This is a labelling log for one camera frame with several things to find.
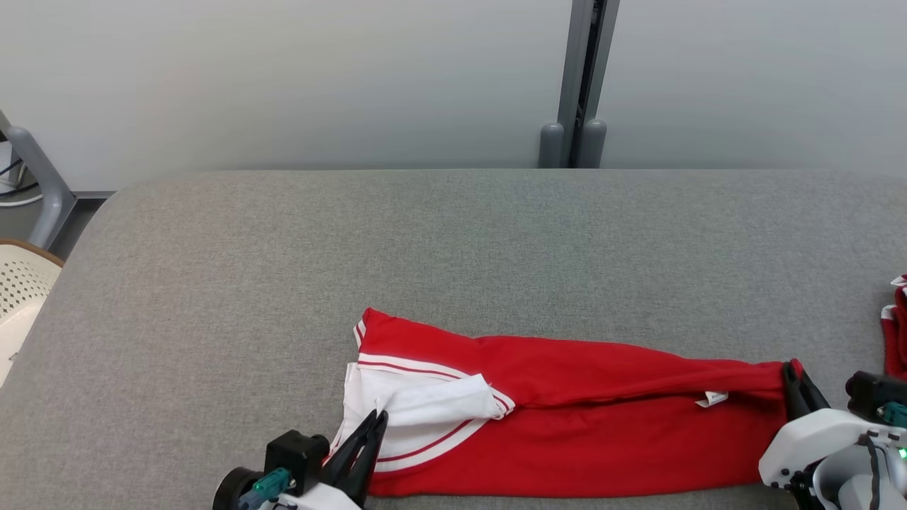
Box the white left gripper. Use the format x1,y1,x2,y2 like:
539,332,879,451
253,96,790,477
269,409,390,510

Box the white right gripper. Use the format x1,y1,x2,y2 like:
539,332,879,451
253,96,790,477
758,361,907,491

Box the red shorts white stripes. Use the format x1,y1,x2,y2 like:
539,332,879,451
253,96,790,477
880,274,907,381

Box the red white numbered jersey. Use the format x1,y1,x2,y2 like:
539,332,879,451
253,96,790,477
329,307,806,499

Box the cream perforated laundry basket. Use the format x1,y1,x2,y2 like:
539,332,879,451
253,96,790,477
0,239,65,387

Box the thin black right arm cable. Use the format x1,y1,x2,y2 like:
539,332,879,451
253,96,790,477
856,433,888,491

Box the left camera teal-plug cable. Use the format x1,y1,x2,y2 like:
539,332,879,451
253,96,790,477
237,467,293,510

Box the grey partition post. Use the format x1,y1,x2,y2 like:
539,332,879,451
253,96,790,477
538,0,621,169

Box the grey slanted frame leg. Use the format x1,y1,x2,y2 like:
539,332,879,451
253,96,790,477
0,109,78,249

